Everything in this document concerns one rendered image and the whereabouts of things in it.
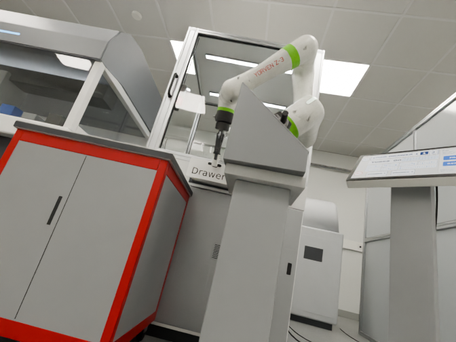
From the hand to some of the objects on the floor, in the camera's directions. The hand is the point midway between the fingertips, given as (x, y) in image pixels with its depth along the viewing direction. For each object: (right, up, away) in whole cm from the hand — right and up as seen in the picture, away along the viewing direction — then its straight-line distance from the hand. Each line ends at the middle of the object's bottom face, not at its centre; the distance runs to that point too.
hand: (215, 159), depth 137 cm
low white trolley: (-60, -72, -39) cm, 102 cm away
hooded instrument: (-189, -66, +32) cm, 203 cm away
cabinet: (-16, -107, +32) cm, 113 cm away
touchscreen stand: (+74, -102, -45) cm, 134 cm away
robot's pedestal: (+4, -80, -60) cm, 100 cm away
